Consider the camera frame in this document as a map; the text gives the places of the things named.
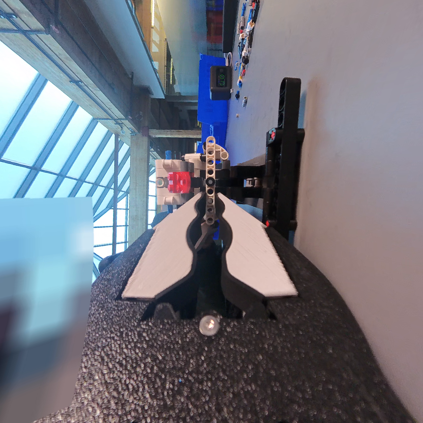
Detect concrete column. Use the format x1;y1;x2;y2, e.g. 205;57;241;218
129;132;152;245

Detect white holed beam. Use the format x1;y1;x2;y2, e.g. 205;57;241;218
204;138;219;225

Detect brick-built truck model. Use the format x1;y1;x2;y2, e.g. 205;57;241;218
156;78;306;240

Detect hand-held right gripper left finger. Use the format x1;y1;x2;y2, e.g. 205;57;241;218
122;193;202;299

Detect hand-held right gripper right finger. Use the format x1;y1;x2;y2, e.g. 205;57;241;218
217;193;298;298

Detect large glass windows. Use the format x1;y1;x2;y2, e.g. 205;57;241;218
0;40;133;278

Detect blue storage bin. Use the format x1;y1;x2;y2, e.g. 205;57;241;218
197;56;229;156

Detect pile of small brick pieces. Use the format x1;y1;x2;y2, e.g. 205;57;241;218
234;0;262;108

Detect small black device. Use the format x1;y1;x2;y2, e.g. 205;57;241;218
210;65;232;101

